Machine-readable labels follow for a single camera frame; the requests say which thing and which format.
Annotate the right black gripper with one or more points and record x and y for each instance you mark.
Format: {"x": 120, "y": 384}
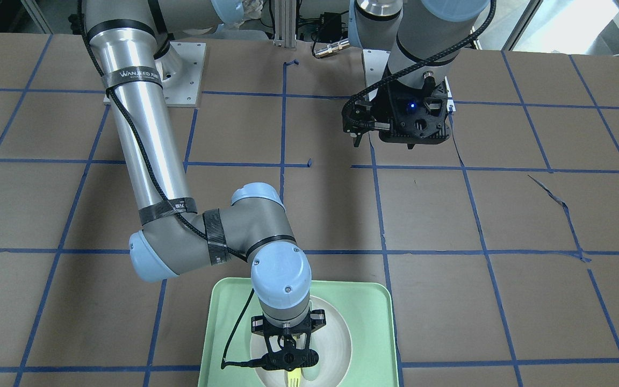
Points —
{"x": 258, "y": 325}

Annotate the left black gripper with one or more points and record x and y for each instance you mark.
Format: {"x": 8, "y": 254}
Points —
{"x": 380, "y": 112}

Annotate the yellow plastic fork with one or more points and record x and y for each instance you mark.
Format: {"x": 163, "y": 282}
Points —
{"x": 294, "y": 378}

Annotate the white round plate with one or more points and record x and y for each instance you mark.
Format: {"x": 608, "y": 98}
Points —
{"x": 333, "y": 344}

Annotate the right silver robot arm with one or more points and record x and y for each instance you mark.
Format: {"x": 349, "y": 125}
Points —
{"x": 124, "y": 39}

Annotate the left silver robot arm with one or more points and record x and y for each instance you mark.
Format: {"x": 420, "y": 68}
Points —
{"x": 420, "y": 36}

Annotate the light green serving tray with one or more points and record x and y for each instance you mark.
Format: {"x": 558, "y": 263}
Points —
{"x": 366, "y": 308}

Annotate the gold cylindrical tool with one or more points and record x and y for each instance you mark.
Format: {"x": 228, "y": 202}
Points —
{"x": 331, "y": 49}

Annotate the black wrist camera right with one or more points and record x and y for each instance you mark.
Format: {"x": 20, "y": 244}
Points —
{"x": 289, "y": 360}

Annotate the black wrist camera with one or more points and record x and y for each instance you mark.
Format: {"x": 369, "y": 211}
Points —
{"x": 414, "y": 118}
{"x": 289, "y": 360}

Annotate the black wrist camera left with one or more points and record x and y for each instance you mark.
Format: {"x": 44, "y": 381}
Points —
{"x": 414, "y": 118}

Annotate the aluminium frame post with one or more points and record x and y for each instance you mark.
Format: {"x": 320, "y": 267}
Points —
{"x": 284, "y": 33}

